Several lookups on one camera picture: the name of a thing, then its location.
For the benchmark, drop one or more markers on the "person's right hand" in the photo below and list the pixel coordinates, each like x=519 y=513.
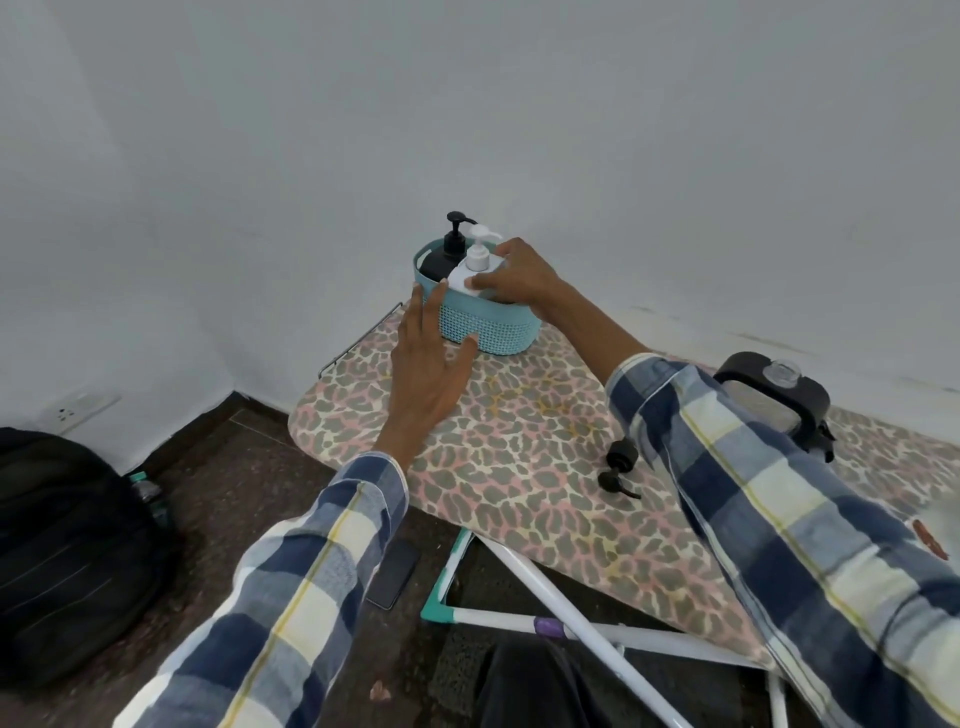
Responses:
x=529 y=277

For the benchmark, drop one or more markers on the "person's left hand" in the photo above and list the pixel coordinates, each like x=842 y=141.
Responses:
x=420 y=382

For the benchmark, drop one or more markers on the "person's right thumb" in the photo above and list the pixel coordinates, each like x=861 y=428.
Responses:
x=486 y=282

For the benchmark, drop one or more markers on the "person's left thumb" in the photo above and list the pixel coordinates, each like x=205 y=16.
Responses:
x=465 y=356

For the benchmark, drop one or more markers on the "white pump bottle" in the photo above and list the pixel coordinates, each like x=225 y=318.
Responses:
x=477 y=259

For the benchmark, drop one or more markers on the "person's left forearm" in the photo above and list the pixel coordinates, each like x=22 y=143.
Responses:
x=300 y=600

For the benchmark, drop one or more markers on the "person's right forearm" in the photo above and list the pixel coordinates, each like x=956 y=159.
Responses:
x=750 y=487

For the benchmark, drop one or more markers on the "teal plastic basket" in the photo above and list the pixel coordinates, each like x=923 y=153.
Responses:
x=491 y=326

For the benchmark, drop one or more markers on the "black pump bottle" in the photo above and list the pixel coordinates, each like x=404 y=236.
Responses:
x=450 y=244

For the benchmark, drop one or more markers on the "leopard print ironing board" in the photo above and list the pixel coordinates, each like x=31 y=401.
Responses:
x=525 y=450

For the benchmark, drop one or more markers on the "black pump dispenser head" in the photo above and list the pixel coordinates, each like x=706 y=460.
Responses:
x=621 y=455

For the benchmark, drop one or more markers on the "black smartphone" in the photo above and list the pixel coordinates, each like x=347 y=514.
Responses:
x=392 y=574

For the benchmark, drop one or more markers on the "white ironing board legs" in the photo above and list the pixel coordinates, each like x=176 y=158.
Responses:
x=592 y=637

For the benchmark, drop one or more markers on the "person's black trousers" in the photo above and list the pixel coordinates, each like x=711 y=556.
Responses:
x=540 y=690

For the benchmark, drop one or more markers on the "clear plastic water bottle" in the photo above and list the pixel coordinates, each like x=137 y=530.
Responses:
x=150 y=499

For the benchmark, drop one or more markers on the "black backpack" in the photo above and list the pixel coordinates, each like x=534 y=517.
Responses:
x=67 y=540

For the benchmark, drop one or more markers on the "white wall socket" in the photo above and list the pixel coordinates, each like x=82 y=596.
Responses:
x=86 y=412

